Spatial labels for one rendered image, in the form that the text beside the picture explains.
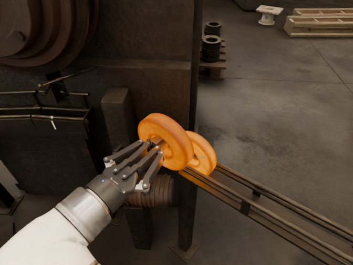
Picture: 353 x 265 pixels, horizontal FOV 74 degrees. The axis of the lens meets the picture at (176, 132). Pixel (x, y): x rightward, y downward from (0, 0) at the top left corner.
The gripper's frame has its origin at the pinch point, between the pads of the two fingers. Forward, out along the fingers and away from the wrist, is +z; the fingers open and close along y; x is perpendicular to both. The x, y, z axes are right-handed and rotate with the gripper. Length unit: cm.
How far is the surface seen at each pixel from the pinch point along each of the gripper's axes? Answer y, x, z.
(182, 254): 2, -84, 2
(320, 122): 33, -93, 153
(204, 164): 6.9, -14.0, 8.2
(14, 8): -34.1, 24.9, -6.0
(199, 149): 4.9, -8.9, 8.5
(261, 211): 25.8, -14.8, 4.8
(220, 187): 14.1, -16.0, 5.5
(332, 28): -1, -93, 362
